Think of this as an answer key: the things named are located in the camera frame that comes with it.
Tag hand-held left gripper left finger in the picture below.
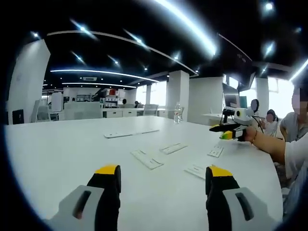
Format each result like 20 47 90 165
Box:
44 165 122 231

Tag black floor box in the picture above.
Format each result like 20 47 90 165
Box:
12 109 25 125

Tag person's white shirt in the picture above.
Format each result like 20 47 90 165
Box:
276 133 308 217

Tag black camera on stand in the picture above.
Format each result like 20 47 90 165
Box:
222 108 236 125

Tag large white socket holder cover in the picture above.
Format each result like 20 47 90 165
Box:
130 149 165 170

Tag person's right hand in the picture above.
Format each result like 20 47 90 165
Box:
242 126 257 145

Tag computer monitor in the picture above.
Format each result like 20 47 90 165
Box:
222 82 241 109

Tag white whiteboard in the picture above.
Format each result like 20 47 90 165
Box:
51 92 64 113

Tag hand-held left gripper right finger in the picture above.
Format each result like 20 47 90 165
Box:
205 165 281 231

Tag grey office chair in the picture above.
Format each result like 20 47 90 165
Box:
35 98 60 122
143 103 159 116

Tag white low cabinet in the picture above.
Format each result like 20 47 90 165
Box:
63 102 102 120

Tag long white socket holder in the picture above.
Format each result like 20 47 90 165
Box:
103 128 160 139

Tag clear water bottle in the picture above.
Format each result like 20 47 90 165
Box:
173 103 183 125

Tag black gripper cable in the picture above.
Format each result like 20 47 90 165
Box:
251 115 266 134

